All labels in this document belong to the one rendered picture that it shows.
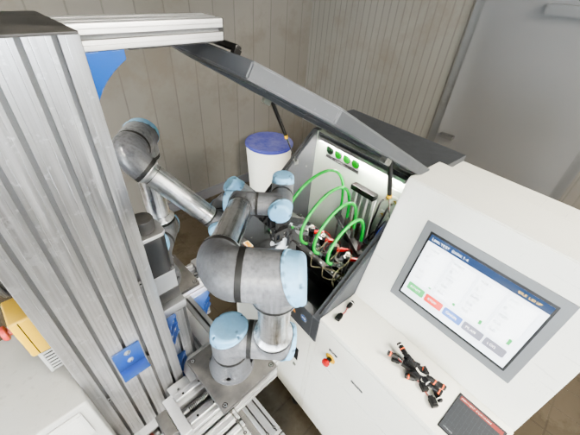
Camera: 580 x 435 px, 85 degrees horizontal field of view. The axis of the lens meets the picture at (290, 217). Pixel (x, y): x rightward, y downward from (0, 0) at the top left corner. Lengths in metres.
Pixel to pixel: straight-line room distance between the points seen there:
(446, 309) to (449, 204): 0.38
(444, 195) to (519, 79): 1.96
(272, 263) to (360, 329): 0.84
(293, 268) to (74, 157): 0.44
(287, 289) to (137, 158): 0.68
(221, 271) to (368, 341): 0.88
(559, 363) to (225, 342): 0.97
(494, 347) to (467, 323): 0.10
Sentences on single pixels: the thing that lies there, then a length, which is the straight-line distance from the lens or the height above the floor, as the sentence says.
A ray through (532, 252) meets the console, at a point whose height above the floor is 1.52.
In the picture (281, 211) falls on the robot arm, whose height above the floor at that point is 1.54.
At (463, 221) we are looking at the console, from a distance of 1.20.
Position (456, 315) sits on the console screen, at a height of 1.20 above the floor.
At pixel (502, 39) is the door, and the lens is 3.09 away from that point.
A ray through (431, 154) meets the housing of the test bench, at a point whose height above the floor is 1.50.
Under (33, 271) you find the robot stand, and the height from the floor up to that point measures 1.64.
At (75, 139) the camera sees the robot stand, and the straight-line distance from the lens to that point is 0.67.
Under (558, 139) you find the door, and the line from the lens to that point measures 3.10.
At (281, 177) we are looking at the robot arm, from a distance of 1.05.
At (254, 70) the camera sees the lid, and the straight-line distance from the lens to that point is 0.74.
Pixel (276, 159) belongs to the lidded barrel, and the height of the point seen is 0.55.
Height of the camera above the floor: 2.12
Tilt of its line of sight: 38 degrees down
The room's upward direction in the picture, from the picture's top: 5 degrees clockwise
